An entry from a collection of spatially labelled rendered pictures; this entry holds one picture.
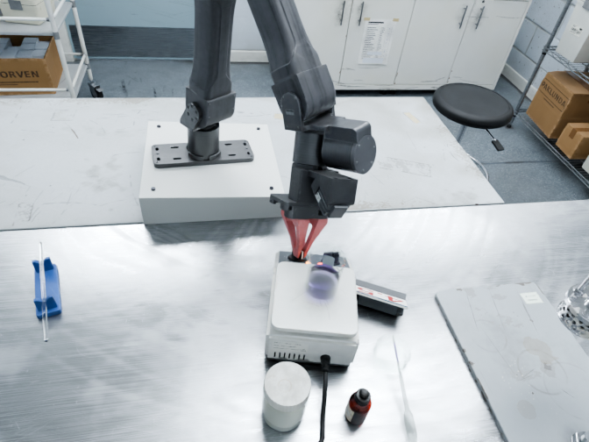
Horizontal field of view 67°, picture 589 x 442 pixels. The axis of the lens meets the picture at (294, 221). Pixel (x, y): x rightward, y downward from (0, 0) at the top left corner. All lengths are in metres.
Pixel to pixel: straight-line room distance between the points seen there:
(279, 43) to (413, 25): 2.63
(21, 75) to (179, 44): 1.24
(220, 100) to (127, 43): 2.86
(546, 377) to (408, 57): 2.77
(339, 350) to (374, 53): 2.74
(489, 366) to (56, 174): 0.88
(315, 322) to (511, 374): 0.32
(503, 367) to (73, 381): 0.62
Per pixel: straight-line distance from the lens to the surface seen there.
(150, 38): 3.62
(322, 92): 0.66
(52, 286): 0.81
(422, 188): 1.03
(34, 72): 2.80
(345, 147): 0.63
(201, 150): 0.90
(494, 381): 0.75
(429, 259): 0.87
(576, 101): 3.13
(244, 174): 0.89
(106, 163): 1.05
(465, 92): 2.17
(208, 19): 0.77
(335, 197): 0.61
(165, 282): 0.78
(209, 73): 0.80
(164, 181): 0.87
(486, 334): 0.80
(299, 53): 0.65
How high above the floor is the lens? 1.50
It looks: 43 degrees down
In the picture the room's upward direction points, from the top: 7 degrees clockwise
